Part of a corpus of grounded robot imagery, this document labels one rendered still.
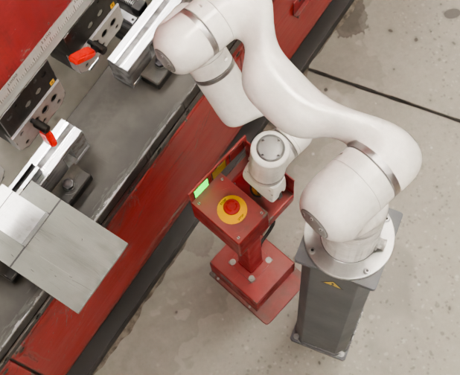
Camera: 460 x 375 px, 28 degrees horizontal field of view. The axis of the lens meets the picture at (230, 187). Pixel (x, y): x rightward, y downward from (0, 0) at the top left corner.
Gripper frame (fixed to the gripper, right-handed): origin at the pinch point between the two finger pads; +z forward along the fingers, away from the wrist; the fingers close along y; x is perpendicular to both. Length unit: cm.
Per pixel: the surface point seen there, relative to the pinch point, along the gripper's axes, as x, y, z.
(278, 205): 0.1, 5.1, 3.6
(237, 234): -13.3, 3.6, -3.8
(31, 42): -23, -39, -65
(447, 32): 102, -2, 75
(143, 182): -18.7, -22.8, 1.0
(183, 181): -6.4, -22.3, 29.8
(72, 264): -46, -15, -24
